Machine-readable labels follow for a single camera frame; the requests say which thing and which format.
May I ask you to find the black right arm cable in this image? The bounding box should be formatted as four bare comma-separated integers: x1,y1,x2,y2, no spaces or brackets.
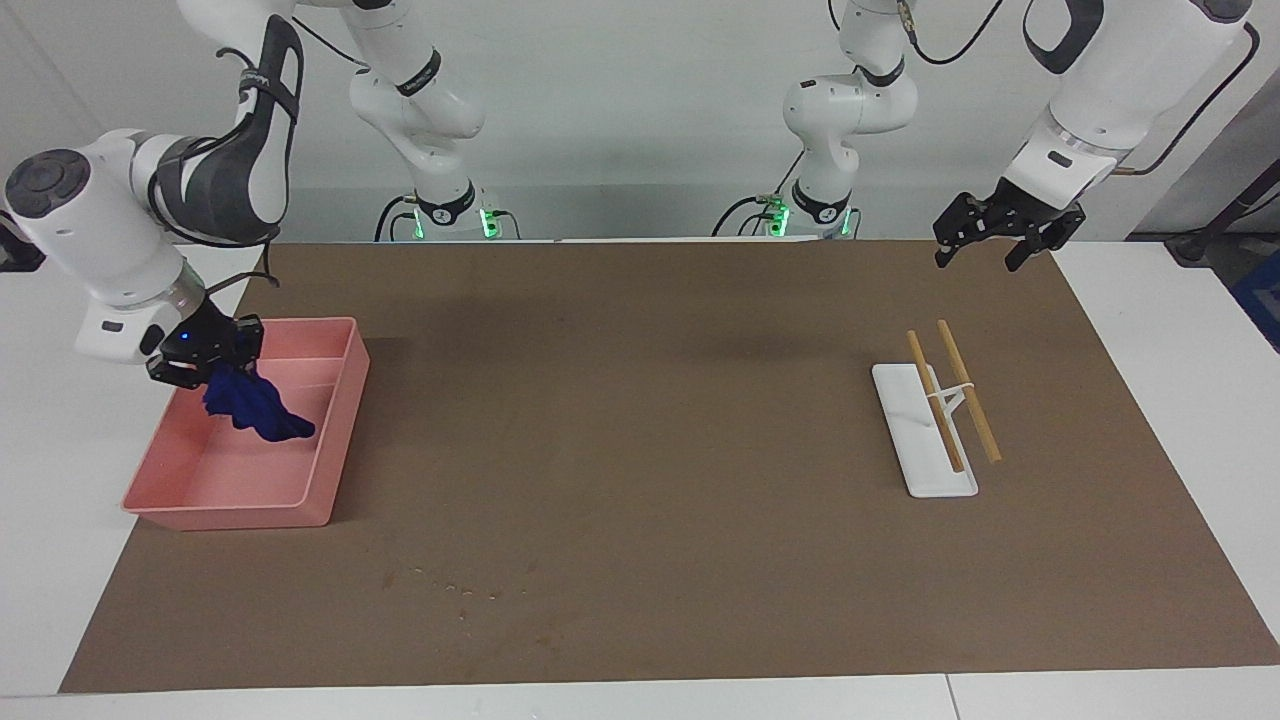
148,15,373,301

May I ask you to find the blue towel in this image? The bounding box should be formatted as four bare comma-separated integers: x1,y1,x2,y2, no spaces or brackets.
202,363,317,443

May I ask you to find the black stand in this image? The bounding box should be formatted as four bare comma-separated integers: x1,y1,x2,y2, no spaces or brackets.
1165,160,1280,266

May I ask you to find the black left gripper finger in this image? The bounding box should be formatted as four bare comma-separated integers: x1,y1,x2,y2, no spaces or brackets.
1004,208,1088,273
933,193,998,269

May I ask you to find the pink plastic bin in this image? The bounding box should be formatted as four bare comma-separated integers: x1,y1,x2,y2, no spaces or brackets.
122,316,371,531

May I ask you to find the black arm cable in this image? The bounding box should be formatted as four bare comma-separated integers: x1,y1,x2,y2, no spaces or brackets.
900,0,1261,177
148,15,373,301

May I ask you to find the white rack base tray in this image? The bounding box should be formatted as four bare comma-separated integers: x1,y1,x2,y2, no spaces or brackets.
871,362,979,499

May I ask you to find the wooden rack rod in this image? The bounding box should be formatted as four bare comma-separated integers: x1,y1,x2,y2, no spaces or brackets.
906,330,966,475
936,319,1003,464

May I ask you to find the black clamp mount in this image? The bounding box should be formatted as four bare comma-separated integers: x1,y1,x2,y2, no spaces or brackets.
0,213,48,273

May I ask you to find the blue crate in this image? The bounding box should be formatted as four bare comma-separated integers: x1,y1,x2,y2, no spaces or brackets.
1230,275,1280,353

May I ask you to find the brown table mat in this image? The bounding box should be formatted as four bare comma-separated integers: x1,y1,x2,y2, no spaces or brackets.
58,238,1280,695

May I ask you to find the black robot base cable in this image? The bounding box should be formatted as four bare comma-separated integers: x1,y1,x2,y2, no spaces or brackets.
710,150,806,239
375,193,421,243

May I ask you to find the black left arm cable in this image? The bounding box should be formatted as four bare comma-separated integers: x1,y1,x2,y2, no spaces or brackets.
900,0,1261,177

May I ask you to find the white rack bracket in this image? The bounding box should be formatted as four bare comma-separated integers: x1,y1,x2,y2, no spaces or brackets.
928,382,976,421

